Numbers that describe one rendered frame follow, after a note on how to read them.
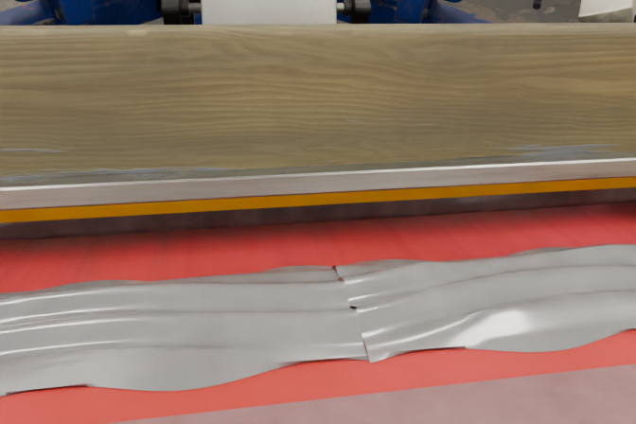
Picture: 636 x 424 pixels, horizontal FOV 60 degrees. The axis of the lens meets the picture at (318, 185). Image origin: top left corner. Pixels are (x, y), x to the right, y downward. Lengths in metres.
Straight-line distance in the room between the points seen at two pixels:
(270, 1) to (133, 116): 0.30
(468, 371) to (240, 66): 0.16
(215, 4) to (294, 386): 0.40
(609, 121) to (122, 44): 0.24
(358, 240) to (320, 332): 0.09
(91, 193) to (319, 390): 0.13
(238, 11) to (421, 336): 0.39
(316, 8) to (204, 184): 0.32
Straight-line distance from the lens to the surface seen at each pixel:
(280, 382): 0.19
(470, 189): 0.31
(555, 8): 3.08
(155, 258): 0.28
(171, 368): 0.20
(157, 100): 0.26
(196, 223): 0.28
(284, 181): 0.25
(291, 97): 0.26
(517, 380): 0.20
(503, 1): 2.99
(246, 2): 0.53
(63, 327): 0.22
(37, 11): 0.98
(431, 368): 0.20
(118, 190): 0.26
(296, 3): 0.54
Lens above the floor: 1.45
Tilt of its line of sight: 51 degrees down
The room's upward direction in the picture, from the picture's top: 8 degrees clockwise
